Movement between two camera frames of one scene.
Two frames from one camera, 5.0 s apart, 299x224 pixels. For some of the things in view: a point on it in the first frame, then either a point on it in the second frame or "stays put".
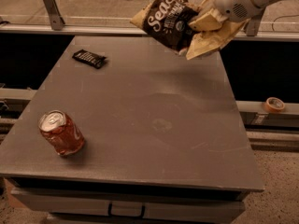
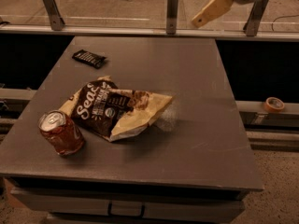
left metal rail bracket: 56,20 stays put
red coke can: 61,132 stays put
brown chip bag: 167,19 -> 112,112
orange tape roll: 274,105 stays put
